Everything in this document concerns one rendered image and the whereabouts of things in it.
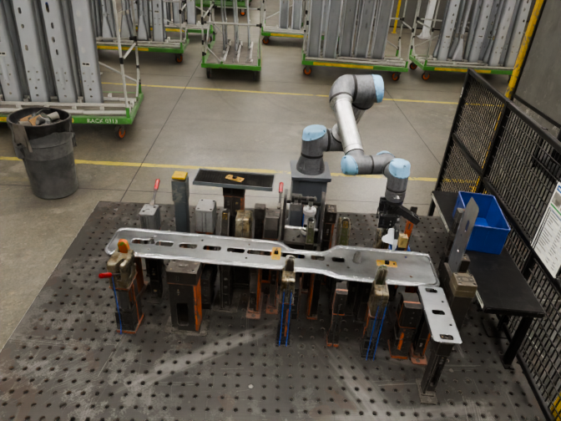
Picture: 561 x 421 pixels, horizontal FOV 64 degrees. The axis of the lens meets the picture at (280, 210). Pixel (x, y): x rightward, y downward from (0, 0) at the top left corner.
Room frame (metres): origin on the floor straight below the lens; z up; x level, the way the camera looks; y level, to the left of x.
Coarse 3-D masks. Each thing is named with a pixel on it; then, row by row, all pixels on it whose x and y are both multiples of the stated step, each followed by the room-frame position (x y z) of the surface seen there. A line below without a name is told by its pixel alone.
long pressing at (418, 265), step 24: (144, 240) 1.55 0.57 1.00; (168, 240) 1.56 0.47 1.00; (192, 240) 1.57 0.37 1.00; (216, 240) 1.58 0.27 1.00; (240, 240) 1.60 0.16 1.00; (264, 240) 1.60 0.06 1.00; (216, 264) 1.43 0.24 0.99; (240, 264) 1.43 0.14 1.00; (264, 264) 1.44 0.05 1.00; (312, 264) 1.46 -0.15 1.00; (336, 264) 1.48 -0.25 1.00; (360, 264) 1.49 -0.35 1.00; (408, 264) 1.51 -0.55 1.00; (432, 264) 1.53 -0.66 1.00
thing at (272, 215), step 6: (270, 210) 1.73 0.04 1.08; (276, 210) 1.74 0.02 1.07; (270, 216) 1.68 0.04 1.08; (276, 216) 1.69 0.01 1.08; (270, 222) 1.67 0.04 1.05; (276, 222) 1.67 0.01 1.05; (264, 228) 1.68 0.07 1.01; (270, 228) 1.67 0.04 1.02; (276, 228) 1.67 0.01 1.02; (264, 234) 1.68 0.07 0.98; (270, 234) 1.67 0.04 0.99; (276, 234) 1.67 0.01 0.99; (270, 240) 1.69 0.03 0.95; (276, 240) 1.68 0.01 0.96; (264, 252) 1.68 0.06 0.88; (270, 252) 1.68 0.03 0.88; (264, 270) 1.68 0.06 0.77; (264, 276) 1.68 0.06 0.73; (264, 282) 1.67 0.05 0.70
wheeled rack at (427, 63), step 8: (416, 24) 9.39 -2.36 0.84; (424, 24) 8.92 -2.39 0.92; (432, 32) 8.47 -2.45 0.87; (416, 56) 9.06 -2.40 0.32; (424, 56) 9.31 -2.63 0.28; (416, 64) 9.32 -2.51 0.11; (424, 64) 8.48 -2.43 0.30; (432, 64) 8.56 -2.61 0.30; (440, 64) 8.56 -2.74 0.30; (448, 64) 8.60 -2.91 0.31; (456, 64) 8.61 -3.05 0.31; (464, 64) 8.66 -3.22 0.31; (472, 64) 8.87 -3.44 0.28; (480, 64) 8.90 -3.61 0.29; (424, 72) 8.56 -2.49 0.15; (464, 72) 8.52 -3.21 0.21; (480, 72) 8.54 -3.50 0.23; (488, 72) 8.55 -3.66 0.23; (496, 72) 8.57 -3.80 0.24; (504, 72) 8.59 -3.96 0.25; (512, 72) 8.60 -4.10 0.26
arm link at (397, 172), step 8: (392, 160) 1.52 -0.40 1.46; (400, 160) 1.52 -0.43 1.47; (392, 168) 1.48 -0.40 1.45; (400, 168) 1.47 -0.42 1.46; (408, 168) 1.48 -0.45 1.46; (392, 176) 1.48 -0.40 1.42; (400, 176) 1.47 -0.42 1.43; (408, 176) 1.49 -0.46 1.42; (392, 184) 1.48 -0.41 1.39; (400, 184) 1.47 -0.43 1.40; (400, 192) 1.47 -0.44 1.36
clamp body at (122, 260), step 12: (120, 252) 1.37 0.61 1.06; (132, 252) 1.38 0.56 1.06; (108, 264) 1.30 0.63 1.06; (120, 264) 1.30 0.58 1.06; (132, 264) 1.37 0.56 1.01; (120, 276) 1.32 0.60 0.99; (132, 276) 1.35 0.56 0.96; (120, 288) 1.30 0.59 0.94; (132, 288) 1.35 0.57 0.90; (120, 300) 1.31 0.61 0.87; (132, 300) 1.34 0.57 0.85; (120, 312) 1.30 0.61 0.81; (132, 312) 1.31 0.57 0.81; (120, 324) 1.29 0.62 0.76; (132, 324) 1.30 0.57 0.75
